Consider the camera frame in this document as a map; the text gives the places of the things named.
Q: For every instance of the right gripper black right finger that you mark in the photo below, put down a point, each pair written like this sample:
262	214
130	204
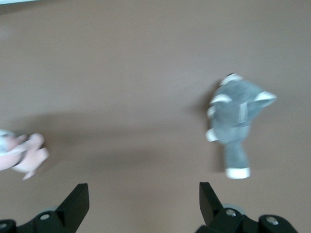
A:
219	219

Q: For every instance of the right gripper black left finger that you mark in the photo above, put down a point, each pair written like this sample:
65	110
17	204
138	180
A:
64	216

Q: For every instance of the grey husky plush toy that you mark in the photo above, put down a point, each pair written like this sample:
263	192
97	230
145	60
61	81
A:
233	116

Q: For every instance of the pink and white dog plush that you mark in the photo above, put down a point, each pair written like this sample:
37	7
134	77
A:
31	155

